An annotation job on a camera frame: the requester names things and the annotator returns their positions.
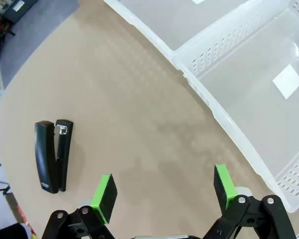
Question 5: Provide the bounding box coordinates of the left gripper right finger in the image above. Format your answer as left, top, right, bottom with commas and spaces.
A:
201, 163, 297, 239

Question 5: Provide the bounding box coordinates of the grey storage bin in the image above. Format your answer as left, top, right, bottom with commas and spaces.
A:
3, 0, 39, 24

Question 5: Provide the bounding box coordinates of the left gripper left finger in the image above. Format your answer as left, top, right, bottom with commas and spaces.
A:
41, 173, 119, 239

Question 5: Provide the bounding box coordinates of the white perforated plastic basket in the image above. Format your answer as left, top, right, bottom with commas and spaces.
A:
103, 0, 264, 58
173, 0, 299, 214

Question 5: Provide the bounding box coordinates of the black stapler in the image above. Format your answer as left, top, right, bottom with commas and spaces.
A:
34, 119, 74, 194

